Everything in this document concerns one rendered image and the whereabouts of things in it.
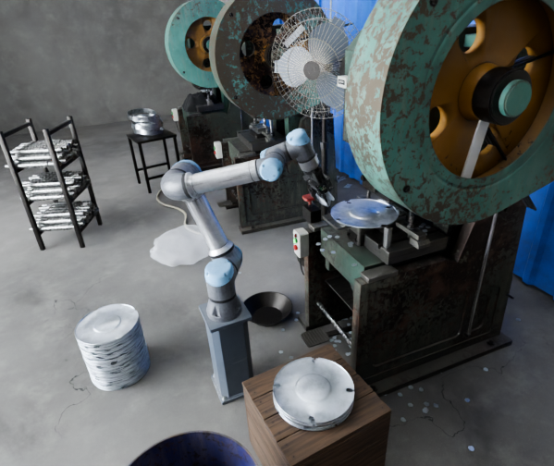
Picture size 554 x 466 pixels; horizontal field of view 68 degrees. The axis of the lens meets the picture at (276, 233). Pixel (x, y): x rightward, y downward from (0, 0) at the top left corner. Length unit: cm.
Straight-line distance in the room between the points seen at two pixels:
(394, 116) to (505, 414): 145
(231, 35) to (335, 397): 215
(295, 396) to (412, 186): 82
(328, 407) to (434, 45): 114
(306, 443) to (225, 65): 219
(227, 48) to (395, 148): 180
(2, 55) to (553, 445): 799
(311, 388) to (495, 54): 123
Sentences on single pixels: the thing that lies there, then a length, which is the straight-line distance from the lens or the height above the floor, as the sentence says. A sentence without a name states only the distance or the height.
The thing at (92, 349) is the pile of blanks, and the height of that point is 27.
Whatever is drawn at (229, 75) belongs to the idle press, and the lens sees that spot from 281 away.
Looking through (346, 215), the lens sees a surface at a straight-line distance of 180.
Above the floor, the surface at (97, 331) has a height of 30.
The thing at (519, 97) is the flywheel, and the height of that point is 133.
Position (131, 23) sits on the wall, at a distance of 800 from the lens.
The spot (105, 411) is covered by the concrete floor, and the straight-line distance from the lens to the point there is 219.
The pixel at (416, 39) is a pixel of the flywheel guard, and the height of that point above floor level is 150.
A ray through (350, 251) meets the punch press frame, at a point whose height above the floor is 65.
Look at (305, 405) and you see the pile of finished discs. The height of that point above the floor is 39.
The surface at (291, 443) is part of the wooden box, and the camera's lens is 148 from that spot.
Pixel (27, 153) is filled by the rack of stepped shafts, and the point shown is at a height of 77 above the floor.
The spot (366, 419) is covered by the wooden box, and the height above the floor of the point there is 35.
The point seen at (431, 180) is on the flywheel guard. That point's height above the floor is 111.
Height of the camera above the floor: 157
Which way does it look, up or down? 28 degrees down
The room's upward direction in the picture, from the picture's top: 3 degrees counter-clockwise
